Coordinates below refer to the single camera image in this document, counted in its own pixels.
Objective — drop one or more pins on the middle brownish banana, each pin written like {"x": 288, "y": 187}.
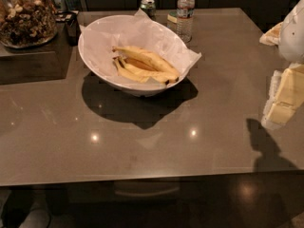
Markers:
{"x": 139, "y": 64}

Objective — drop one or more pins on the white paper bowl liner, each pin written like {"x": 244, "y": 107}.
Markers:
{"x": 136, "y": 32}

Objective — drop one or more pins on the lower yellow banana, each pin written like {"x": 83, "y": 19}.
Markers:
{"x": 140, "y": 75}

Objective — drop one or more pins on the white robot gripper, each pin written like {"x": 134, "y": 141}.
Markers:
{"x": 293, "y": 35}

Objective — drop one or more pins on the glass jar of nuts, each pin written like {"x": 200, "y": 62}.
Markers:
{"x": 26, "y": 23}

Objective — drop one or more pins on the dark raised counter block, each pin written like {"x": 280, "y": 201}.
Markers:
{"x": 34, "y": 64}

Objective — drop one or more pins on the small yellow-lidded container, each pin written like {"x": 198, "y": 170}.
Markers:
{"x": 172, "y": 20}

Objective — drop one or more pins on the clear plastic water bottle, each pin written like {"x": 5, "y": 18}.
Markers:
{"x": 185, "y": 12}

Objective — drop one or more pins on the green soda can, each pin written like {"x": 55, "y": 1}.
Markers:
{"x": 149, "y": 7}

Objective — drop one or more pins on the white ceramic bowl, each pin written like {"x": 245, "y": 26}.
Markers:
{"x": 104, "y": 76}

